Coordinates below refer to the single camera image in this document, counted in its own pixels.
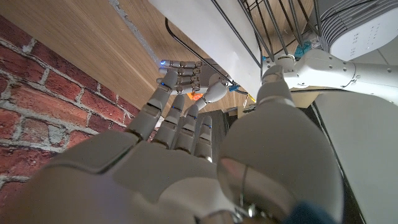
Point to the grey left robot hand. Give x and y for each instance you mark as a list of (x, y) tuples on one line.
[(192, 79)]

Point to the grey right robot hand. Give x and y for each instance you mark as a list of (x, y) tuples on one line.
[(186, 174)]

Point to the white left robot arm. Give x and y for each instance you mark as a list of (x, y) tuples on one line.
[(335, 73)]

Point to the orange emergency stop button box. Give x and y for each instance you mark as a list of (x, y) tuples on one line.
[(194, 96)]

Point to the red brick printed backdrop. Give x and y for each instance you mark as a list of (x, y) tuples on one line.
[(46, 109)]

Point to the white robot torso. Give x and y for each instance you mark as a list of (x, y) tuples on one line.
[(360, 28)]

